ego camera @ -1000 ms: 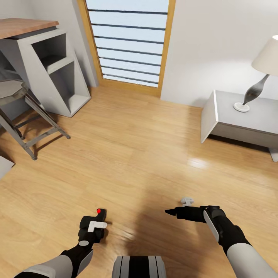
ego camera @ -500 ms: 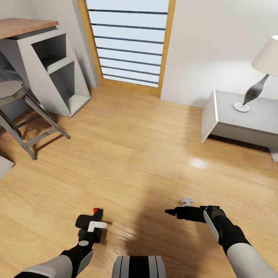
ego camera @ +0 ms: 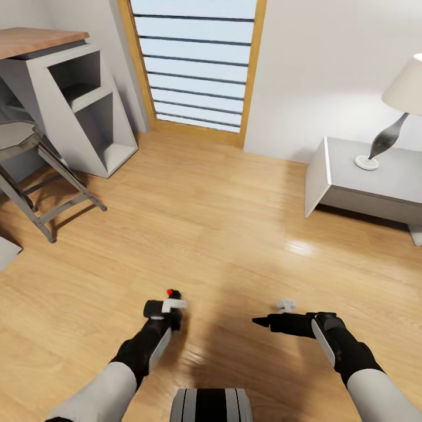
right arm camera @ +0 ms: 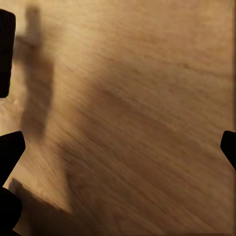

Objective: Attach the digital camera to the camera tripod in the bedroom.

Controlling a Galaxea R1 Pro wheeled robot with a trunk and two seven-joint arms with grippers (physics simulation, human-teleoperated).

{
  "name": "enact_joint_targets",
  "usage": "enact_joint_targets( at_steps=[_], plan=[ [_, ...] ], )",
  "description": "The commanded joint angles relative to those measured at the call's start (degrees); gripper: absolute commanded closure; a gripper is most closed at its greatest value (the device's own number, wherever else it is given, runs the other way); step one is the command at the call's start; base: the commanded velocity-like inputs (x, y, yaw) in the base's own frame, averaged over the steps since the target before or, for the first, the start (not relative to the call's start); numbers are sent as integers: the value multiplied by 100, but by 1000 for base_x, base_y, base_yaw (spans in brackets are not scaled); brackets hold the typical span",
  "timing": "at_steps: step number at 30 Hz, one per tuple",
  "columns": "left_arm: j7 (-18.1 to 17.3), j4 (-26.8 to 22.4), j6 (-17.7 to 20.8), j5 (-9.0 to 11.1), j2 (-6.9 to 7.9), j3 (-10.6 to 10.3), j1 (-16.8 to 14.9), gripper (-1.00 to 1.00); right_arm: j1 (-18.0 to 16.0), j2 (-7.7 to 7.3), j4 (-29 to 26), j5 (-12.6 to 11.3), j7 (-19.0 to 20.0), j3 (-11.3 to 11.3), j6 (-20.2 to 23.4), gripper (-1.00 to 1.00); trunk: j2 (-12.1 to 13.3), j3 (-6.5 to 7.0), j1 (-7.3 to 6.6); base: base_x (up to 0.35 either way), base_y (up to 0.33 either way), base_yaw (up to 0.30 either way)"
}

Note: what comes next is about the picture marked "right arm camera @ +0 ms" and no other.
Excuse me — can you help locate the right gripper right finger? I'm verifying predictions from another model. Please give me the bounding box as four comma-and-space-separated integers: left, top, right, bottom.
220, 131, 236, 170

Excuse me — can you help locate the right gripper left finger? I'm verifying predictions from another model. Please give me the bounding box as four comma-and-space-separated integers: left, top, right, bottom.
0, 131, 26, 190

